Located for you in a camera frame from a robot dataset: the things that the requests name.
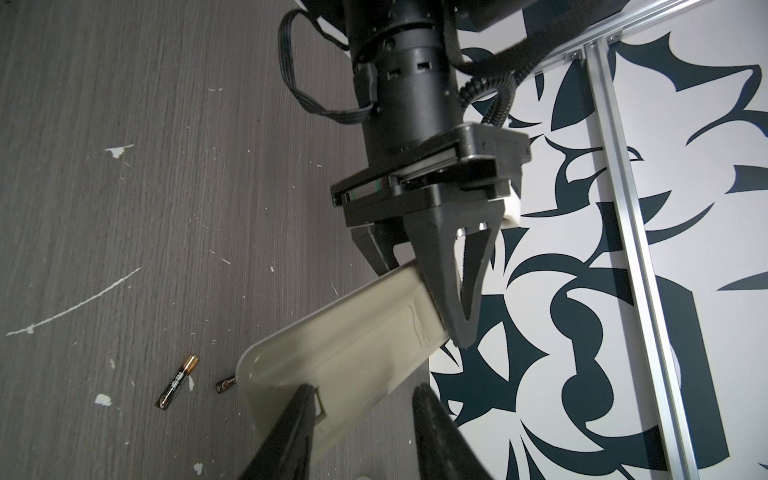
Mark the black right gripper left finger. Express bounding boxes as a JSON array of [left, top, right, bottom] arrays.
[[239, 384, 316, 480]]

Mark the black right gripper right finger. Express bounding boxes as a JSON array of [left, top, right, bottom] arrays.
[[412, 383, 491, 479]]

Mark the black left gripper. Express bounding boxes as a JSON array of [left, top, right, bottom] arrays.
[[331, 123, 531, 348]]

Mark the gold black AA battery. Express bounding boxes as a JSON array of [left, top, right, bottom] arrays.
[[155, 355, 199, 410]]

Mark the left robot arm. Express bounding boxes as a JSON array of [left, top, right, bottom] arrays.
[[278, 1, 622, 348]]

